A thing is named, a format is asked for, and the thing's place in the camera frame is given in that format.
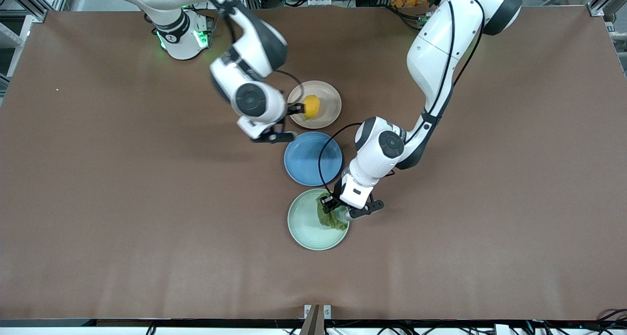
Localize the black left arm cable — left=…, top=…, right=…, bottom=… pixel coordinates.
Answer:
left=318, top=0, right=486, bottom=194

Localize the green lettuce leaf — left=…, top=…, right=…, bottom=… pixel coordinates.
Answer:
left=315, top=193, right=350, bottom=232

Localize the pale green plate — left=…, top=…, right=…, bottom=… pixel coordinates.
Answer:
left=287, top=188, right=350, bottom=251

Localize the metal table bracket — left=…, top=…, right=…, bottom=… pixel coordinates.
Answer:
left=300, top=304, right=333, bottom=335

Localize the beige plate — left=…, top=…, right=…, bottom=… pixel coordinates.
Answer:
left=287, top=80, right=342, bottom=130

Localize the yellow lemon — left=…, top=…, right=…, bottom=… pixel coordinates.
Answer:
left=304, top=95, right=321, bottom=120

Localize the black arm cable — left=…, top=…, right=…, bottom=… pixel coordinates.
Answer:
left=272, top=70, right=305, bottom=105
left=318, top=0, right=486, bottom=194

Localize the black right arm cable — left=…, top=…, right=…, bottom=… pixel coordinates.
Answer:
left=272, top=70, right=305, bottom=105

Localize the aluminium frame profile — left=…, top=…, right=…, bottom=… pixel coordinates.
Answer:
left=587, top=0, right=627, bottom=18
left=0, top=0, right=75, bottom=23

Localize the blue plate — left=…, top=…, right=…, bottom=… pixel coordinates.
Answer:
left=284, top=131, right=343, bottom=187

